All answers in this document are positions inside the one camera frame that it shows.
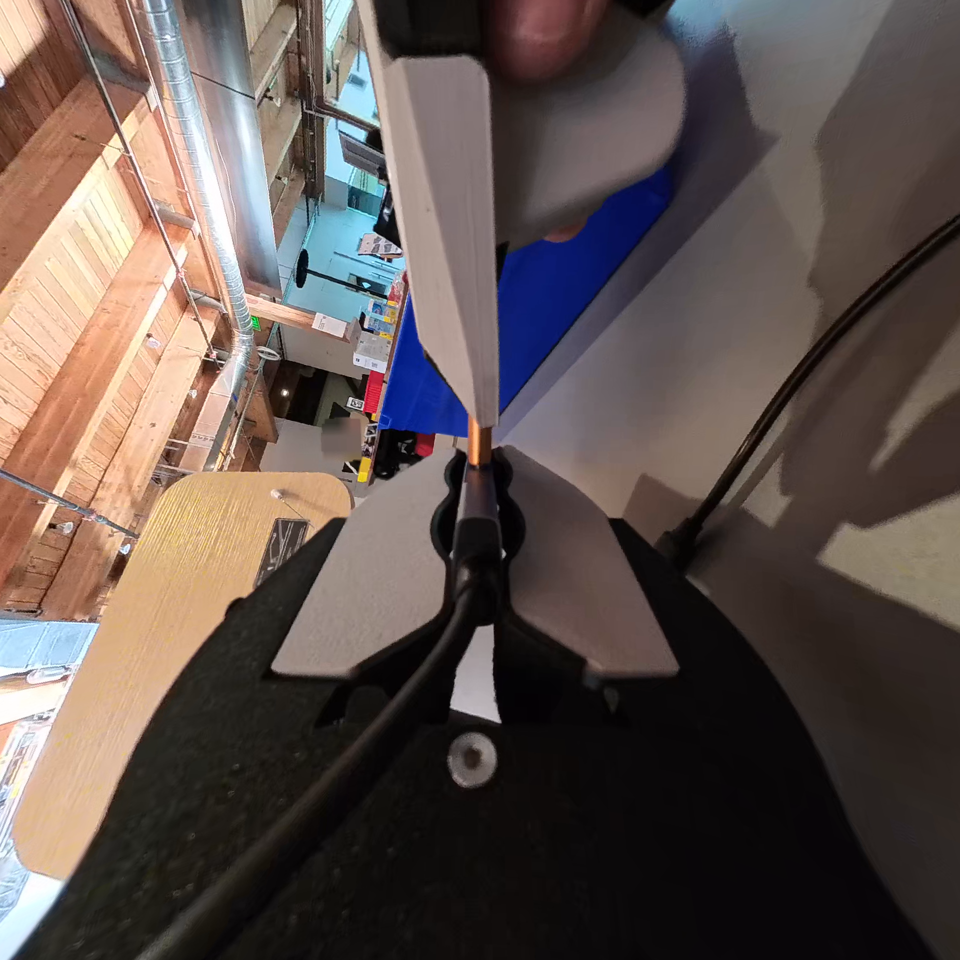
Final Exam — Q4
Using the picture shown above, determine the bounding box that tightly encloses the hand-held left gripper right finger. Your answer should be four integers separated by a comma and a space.
495, 444, 682, 684

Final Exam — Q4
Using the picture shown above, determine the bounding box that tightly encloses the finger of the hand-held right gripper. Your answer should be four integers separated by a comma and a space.
358, 0, 501, 435

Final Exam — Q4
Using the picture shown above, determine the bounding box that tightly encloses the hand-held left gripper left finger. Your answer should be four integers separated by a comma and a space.
270, 448, 460, 682

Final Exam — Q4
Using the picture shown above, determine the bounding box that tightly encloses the black cable blue plug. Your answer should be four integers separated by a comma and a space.
142, 465, 502, 960

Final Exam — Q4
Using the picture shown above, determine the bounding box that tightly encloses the blue storage bin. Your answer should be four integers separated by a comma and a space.
377, 166, 676, 438

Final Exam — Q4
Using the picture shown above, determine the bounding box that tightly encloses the person's right hand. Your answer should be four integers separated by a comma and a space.
486, 0, 610, 84

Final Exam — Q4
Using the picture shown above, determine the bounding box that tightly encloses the black disc pole stand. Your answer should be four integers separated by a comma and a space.
292, 247, 380, 292

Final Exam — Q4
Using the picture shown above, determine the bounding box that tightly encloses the smooth silver ventilation duct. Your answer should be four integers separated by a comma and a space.
180, 0, 285, 297

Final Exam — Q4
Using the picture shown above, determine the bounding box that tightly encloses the spiral silver ventilation duct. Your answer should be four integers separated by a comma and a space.
142, 0, 260, 421

